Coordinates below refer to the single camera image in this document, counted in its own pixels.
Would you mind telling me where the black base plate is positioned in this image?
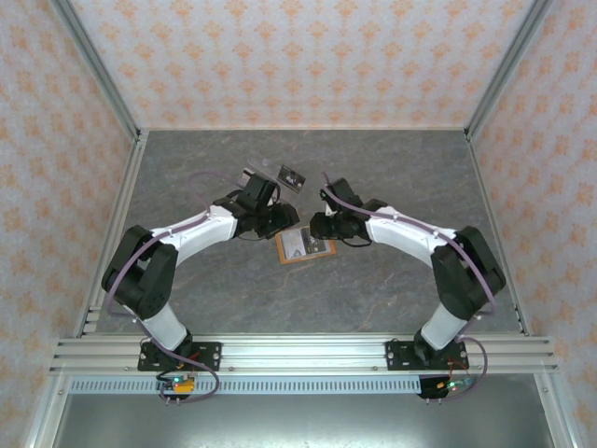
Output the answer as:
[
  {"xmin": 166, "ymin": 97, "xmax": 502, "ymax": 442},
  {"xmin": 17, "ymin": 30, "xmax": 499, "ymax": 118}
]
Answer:
[
  {"xmin": 137, "ymin": 342, "xmax": 223, "ymax": 373},
  {"xmin": 385, "ymin": 340, "xmax": 467, "ymax": 373}
]

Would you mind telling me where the black credit card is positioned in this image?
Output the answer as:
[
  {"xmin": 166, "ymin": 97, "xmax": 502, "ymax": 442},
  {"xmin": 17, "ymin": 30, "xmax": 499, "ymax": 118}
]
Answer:
[{"xmin": 277, "ymin": 162, "xmax": 308, "ymax": 195}]

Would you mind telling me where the slotted grey cable duct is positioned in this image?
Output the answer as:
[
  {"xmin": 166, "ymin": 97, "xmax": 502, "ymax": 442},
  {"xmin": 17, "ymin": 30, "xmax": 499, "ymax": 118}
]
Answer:
[{"xmin": 68, "ymin": 376, "xmax": 423, "ymax": 396}]

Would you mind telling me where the orange card wallet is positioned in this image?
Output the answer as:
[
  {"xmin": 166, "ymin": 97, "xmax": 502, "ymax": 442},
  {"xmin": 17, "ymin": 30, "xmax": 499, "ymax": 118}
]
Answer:
[{"xmin": 273, "ymin": 226, "xmax": 338, "ymax": 267}]

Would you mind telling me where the right control board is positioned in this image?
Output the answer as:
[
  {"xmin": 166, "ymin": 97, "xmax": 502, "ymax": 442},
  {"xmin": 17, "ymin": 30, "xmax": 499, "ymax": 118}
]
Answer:
[{"xmin": 419, "ymin": 375, "xmax": 477, "ymax": 401}]

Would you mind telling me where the grey metal front panel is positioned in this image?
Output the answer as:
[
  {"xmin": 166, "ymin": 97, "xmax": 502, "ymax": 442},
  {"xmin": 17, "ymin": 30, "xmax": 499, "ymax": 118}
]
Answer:
[{"xmin": 50, "ymin": 393, "xmax": 556, "ymax": 448}]

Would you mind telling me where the aluminium frame post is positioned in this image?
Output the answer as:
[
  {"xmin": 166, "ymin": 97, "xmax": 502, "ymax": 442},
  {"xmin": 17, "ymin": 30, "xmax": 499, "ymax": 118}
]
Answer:
[
  {"xmin": 464, "ymin": 0, "xmax": 556, "ymax": 141},
  {"xmin": 49, "ymin": 0, "xmax": 144, "ymax": 141}
]

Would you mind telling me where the left control board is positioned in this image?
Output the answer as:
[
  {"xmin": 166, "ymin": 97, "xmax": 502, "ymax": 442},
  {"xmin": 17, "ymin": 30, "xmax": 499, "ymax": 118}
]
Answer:
[{"xmin": 156, "ymin": 372, "xmax": 196, "ymax": 396}]

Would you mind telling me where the aluminium mounting rail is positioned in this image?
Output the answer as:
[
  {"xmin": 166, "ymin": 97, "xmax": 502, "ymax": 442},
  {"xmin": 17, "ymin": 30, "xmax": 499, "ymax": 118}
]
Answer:
[{"xmin": 49, "ymin": 332, "xmax": 560, "ymax": 375}]

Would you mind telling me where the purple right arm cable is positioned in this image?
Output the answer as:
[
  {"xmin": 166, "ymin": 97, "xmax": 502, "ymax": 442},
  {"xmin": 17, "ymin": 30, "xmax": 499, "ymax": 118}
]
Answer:
[{"xmin": 321, "ymin": 171, "xmax": 496, "ymax": 402}]

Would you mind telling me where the pale glossy card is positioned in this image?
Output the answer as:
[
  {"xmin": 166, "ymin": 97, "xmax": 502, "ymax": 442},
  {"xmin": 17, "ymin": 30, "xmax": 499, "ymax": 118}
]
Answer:
[{"xmin": 278, "ymin": 230, "xmax": 312, "ymax": 260}]

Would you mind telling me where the control board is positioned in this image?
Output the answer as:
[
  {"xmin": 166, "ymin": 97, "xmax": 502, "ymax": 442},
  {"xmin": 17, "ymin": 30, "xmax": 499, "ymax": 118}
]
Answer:
[
  {"xmin": 419, "ymin": 375, "xmax": 477, "ymax": 401},
  {"xmin": 156, "ymin": 372, "xmax": 196, "ymax": 396}
]

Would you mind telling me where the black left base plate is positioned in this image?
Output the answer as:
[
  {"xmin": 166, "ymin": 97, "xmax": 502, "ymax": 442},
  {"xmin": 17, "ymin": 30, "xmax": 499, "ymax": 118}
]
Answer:
[{"xmin": 137, "ymin": 342, "xmax": 223, "ymax": 373}]

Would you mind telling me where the aluminium floor rail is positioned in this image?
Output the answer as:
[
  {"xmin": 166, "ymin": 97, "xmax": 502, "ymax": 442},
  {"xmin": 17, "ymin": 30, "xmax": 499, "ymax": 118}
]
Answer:
[
  {"xmin": 465, "ymin": 133, "xmax": 533, "ymax": 337},
  {"xmin": 74, "ymin": 130, "xmax": 151, "ymax": 337}
]

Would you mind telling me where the aluminium back edge strip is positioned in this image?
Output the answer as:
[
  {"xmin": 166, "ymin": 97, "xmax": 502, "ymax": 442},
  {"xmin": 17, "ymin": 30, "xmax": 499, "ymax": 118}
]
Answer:
[{"xmin": 139, "ymin": 124, "xmax": 467, "ymax": 133}]

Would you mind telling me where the aluminium front frame leg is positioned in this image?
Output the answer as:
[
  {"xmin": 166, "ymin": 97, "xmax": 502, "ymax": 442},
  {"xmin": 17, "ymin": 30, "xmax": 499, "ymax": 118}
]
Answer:
[
  {"xmin": 535, "ymin": 372, "xmax": 584, "ymax": 448},
  {"xmin": 22, "ymin": 372, "xmax": 71, "ymax": 448}
]

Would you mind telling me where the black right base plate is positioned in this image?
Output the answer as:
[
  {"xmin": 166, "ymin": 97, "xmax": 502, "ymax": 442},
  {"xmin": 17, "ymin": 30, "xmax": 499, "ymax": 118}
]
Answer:
[{"xmin": 385, "ymin": 340, "xmax": 467, "ymax": 373}]

